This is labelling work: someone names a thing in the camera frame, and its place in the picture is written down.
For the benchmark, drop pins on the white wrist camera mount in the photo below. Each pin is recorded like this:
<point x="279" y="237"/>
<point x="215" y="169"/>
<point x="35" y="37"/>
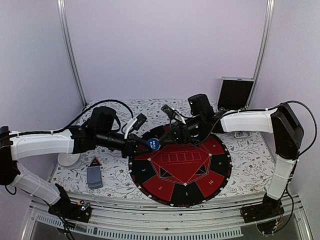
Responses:
<point x="178" y="117"/>
<point x="129" y="126"/>

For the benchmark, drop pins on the right aluminium frame post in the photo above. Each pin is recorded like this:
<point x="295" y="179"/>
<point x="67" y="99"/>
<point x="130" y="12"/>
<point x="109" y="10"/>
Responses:
<point x="264" y="39"/>

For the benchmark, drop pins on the blue playing card deck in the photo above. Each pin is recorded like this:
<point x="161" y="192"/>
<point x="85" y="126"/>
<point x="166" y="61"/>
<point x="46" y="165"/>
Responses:
<point x="94" y="178"/>

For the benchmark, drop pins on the black triangular card holder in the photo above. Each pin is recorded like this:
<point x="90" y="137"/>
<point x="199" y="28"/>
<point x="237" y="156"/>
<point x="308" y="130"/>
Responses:
<point x="95" y="162"/>

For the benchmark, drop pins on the round red black poker mat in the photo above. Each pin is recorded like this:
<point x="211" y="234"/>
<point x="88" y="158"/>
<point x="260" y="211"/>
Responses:
<point x="182" y="176"/>

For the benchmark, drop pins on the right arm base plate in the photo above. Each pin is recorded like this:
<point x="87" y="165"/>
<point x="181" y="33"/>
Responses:
<point x="262" y="212"/>

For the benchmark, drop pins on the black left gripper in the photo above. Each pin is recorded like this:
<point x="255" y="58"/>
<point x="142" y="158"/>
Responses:
<point x="130" y="149"/>

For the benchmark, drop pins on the white bowl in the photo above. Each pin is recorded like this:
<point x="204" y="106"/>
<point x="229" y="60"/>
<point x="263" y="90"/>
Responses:
<point x="69" y="160"/>

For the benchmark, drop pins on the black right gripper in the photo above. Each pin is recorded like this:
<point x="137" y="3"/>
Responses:
<point x="180" y="132"/>

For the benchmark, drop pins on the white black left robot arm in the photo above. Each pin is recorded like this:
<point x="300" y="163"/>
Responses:
<point x="75" y="139"/>

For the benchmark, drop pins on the aluminium frame post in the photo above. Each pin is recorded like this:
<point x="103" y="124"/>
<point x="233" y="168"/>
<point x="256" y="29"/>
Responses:
<point x="62" y="13"/>
<point x="264" y="39"/>

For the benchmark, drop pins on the left aluminium frame post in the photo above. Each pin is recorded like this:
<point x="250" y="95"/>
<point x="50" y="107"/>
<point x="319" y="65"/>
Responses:
<point x="62" y="13"/>

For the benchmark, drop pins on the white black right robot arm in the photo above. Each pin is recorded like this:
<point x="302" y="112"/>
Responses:
<point x="279" y="121"/>

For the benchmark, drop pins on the front aluminium rail frame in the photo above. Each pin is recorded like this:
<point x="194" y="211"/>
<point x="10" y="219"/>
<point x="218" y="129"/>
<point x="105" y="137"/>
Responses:
<point x="217" y="219"/>

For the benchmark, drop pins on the blue small blind button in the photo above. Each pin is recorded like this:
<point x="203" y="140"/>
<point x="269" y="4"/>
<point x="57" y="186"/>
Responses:
<point x="153" y="144"/>

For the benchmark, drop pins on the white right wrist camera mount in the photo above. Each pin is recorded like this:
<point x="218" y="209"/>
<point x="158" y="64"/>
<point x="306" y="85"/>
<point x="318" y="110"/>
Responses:
<point x="178" y="117"/>

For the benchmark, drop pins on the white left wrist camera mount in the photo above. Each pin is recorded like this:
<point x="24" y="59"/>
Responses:
<point x="129" y="126"/>

